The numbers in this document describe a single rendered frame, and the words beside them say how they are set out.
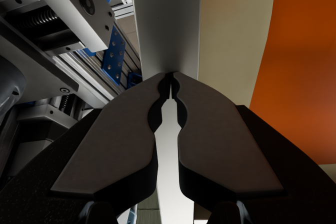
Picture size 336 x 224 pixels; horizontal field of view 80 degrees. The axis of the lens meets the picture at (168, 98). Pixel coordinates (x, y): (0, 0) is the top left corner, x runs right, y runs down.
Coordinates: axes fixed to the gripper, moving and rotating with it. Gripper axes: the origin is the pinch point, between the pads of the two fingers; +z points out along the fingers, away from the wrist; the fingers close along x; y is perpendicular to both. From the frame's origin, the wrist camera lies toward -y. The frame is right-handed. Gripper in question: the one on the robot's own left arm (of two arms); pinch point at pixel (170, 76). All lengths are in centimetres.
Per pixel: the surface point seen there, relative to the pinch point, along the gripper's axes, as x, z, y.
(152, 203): -51, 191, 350
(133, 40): -41, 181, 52
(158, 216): -40, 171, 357
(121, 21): -47, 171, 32
